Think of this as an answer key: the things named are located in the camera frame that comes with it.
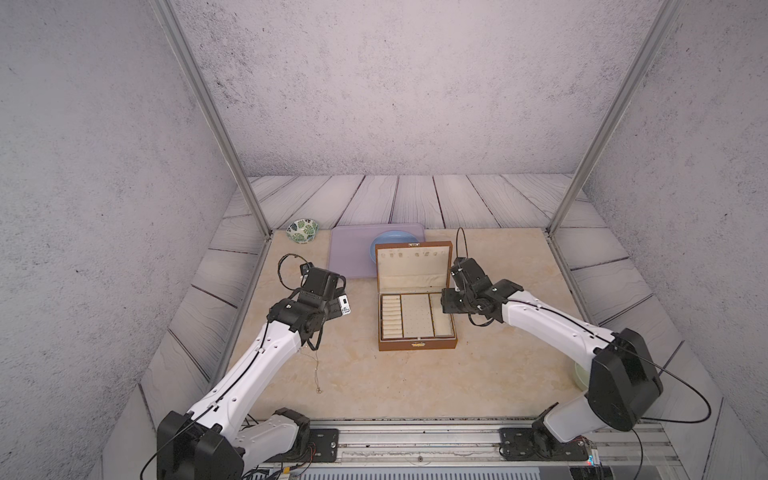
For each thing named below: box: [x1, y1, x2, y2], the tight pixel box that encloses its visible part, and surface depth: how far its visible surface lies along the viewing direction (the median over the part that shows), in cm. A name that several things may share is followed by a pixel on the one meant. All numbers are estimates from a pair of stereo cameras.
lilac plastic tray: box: [328, 223, 426, 278], surface depth 122 cm
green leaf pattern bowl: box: [286, 218, 319, 244], surface depth 121 cm
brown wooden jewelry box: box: [375, 241, 458, 352], surface depth 92 cm
